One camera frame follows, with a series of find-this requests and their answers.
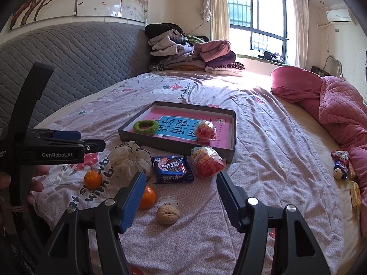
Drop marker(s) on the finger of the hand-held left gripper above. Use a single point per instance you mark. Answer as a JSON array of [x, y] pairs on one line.
[[67, 135], [93, 146]]

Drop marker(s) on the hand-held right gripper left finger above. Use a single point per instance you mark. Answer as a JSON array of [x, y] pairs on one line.
[[133, 203]]

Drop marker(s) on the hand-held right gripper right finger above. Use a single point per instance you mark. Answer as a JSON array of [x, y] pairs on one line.
[[228, 200]]

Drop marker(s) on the orange tangerine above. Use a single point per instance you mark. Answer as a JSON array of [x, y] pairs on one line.
[[93, 180], [149, 197]]

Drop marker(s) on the grey cardboard box tray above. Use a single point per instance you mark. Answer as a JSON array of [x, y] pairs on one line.
[[160, 144]]

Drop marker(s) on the person's left hand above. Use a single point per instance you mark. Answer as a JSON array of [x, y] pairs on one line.
[[38, 184]]

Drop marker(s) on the green hair scrunchie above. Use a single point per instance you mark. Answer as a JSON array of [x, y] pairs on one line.
[[137, 127]]

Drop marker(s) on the blue cookie packet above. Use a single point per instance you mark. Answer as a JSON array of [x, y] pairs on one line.
[[172, 169]]

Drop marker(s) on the printed strawberry bed sheet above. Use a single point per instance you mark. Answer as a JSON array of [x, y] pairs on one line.
[[272, 149]]

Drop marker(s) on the grey quilted headboard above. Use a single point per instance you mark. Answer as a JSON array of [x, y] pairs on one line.
[[80, 63]]

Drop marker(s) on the small blue snack packet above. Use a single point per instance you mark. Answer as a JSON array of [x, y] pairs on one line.
[[341, 166]]

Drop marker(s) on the red white candy wrapper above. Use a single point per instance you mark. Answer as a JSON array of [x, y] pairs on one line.
[[340, 154]]

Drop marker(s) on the pile of folded clothes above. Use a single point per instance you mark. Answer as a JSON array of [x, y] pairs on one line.
[[183, 57]]

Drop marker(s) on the yellow snack packet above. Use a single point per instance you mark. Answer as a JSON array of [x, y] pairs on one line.
[[355, 194]]

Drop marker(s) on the pink pillow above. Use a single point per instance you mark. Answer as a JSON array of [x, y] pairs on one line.
[[295, 84]]

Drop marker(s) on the pink quilted blanket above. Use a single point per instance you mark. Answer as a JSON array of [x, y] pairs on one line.
[[341, 111]]

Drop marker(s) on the dark clothes on sill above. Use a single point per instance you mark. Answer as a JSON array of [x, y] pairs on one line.
[[269, 56]]

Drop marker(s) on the brown patterned bag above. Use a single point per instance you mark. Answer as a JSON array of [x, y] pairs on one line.
[[318, 70]]

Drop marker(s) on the cream curtain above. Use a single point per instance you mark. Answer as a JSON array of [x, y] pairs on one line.
[[216, 5], [299, 28]]

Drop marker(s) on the black framed window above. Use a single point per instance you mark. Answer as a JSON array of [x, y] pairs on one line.
[[258, 14]]

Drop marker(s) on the white air conditioner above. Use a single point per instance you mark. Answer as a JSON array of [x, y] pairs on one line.
[[338, 15]]

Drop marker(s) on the blossom wall painting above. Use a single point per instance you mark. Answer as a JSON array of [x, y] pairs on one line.
[[94, 0]]

